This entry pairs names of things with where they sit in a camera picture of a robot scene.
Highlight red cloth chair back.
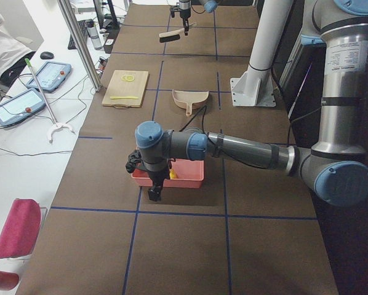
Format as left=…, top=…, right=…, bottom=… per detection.
left=0, top=199, right=42, bottom=260

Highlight black keyboard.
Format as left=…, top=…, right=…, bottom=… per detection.
left=67, top=18, right=94, bottom=50

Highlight far blue teach pendant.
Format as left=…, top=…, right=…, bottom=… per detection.
left=34, top=61, right=72, bottom=93

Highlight yellow toy corn cob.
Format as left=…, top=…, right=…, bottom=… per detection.
left=169, top=168, right=178, bottom=179

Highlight pink plastic bin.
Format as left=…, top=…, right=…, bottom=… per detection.
left=132, top=159, right=204, bottom=188

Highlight blue teach pendant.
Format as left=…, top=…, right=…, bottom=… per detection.
left=34, top=61, right=72, bottom=93
left=0, top=88, right=46, bottom=126

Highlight black box white label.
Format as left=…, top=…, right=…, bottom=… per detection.
left=103, top=38, right=115, bottom=54

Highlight beige plastic dustpan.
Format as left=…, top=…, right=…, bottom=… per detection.
left=172, top=90, right=209, bottom=117

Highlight clear water bottle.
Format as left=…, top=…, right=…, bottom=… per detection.
left=87, top=22, right=103, bottom=50

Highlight yellow plastic knife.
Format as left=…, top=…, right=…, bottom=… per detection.
left=110, top=95, right=139, bottom=100

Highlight black computer mouse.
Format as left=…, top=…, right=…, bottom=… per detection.
left=40, top=52, right=54, bottom=60

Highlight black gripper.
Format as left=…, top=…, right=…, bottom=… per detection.
left=126, top=150, right=170, bottom=202
left=169, top=2, right=191, bottom=36

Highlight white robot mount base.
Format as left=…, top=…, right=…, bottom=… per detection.
left=231, top=0, right=280, bottom=106

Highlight white grabber stick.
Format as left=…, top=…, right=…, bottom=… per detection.
left=25, top=58, right=75, bottom=144

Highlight wooden cutting board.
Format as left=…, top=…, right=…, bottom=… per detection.
left=102, top=70, right=149, bottom=109

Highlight black monitor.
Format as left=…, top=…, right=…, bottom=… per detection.
left=93, top=0, right=119, bottom=30

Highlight aluminium frame post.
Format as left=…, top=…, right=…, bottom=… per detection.
left=57, top=0, right=102, bottom=93

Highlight beige brush black bristles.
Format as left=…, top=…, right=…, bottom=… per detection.
left=159, top=22, right=197, bottom=43

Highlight person in white shirt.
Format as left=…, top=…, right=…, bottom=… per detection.
left=0, top=14, right=35, bottom=87

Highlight near blue teach pendant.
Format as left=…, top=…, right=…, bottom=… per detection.
left=0, top=88, right=46, bottom=126

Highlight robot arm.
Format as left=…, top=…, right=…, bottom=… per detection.
left=169, top=0, right=218, bottom=36
left=122, top=1, right=368, bottom=207

